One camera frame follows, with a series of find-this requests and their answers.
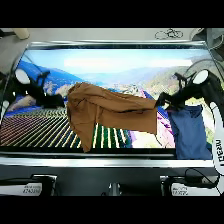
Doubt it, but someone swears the blue garment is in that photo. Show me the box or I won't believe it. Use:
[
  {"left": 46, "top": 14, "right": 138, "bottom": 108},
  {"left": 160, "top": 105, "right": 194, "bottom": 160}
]
[{"left": 166, "top": 104, "right": 214, "bottom": 161}]

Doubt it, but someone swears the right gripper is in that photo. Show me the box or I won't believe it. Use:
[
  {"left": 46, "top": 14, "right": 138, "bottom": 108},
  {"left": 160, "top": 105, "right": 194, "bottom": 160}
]
[{"left": 155, "top": 92, "right": 174, "bottom": 109}]

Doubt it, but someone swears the silver frame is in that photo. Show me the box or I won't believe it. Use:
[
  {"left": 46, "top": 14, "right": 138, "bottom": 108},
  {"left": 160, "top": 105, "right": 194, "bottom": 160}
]
[{"left": 0, "top": 153, "right": 216, "bottom": 197}]

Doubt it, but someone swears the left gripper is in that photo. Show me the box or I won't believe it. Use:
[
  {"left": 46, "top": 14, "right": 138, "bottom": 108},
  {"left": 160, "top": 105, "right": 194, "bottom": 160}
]
[{"left": 49, "top": 94, "right": 66, "bottom": 108}]

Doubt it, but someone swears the black cable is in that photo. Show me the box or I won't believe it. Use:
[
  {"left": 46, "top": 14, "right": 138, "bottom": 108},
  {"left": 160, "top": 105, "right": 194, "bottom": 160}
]
[
  {"left": 184, "top": 167, "right": 218, "bottom": 188},
  {"left": 154, "top": 28, "right": 185, "bottom": 41}
]

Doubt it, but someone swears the brown garment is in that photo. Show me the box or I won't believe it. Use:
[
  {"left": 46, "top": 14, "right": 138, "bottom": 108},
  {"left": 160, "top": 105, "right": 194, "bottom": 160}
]
[{"left": 65, "top": 81, "right": 159, "bottom": 154}]

